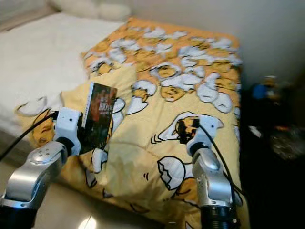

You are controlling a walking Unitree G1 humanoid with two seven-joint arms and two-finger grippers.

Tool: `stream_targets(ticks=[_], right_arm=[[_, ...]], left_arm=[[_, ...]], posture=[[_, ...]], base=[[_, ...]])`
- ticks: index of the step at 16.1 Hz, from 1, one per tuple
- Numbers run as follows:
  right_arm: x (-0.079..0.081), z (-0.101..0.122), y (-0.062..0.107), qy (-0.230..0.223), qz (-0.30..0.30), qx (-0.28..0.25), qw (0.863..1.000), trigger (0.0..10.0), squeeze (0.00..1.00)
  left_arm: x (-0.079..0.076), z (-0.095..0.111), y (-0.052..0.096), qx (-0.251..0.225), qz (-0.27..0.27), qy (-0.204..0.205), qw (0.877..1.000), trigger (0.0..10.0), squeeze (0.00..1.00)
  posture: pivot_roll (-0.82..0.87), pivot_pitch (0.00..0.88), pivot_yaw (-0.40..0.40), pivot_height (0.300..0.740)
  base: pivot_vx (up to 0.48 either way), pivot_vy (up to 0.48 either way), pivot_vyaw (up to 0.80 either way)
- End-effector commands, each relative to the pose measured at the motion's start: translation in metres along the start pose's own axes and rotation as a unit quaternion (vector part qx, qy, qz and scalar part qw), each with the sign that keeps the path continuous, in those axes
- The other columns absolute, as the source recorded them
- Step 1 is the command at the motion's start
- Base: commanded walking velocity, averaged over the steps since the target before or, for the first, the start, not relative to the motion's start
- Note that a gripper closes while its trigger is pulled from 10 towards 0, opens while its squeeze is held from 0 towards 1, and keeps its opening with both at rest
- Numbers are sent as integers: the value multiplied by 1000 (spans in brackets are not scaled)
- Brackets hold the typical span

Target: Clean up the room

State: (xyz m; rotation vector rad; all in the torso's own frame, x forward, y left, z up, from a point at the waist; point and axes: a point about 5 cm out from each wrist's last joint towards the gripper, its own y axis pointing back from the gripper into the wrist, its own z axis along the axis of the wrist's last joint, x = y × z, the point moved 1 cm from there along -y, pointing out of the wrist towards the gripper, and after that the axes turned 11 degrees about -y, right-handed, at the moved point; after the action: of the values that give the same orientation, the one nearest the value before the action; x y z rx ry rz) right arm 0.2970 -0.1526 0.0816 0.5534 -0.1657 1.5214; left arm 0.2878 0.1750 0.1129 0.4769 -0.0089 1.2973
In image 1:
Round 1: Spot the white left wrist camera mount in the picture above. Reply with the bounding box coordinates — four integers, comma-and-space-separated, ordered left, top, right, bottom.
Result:
53, 107, 82, 156

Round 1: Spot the grey bed base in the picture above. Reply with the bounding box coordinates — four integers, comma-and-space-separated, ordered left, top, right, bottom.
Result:
0, 128, 39, 167

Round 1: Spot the dark covered book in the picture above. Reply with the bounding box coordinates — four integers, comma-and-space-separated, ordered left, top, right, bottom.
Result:
80, 82, 118, 154

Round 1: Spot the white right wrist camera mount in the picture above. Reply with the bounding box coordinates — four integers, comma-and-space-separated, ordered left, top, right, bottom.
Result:
186, 117, 224, 156

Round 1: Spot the grey crumpled plastic bag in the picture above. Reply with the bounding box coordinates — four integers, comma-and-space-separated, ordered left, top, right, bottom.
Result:
267, 124, 305, 160

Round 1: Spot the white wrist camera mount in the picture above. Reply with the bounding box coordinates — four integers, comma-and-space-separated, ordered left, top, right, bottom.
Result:
186, 117, 224, 156
53, 107, 82, 156

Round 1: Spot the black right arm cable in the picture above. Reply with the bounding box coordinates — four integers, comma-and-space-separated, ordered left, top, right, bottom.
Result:
195, 119, 244, 196

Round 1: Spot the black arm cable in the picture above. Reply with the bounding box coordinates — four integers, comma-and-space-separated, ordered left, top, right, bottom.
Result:
195, 119, 244, 196
0, 111, 58, 160

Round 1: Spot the blue round object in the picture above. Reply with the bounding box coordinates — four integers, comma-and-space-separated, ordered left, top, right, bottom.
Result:
252, 83, 267, 100

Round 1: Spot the yellow cartoon egg quilt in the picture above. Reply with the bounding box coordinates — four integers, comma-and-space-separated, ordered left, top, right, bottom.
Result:
17, 17, 251, 229

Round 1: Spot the white mattress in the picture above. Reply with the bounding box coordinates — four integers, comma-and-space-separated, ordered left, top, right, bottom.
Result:
0, 12, 127, 139

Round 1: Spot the black bedside table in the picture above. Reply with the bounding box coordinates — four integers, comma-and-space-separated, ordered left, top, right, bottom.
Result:
238, 86, 305, 229

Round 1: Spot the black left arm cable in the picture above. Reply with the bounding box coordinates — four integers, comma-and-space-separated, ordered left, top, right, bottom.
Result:
0, 111, 58, 160

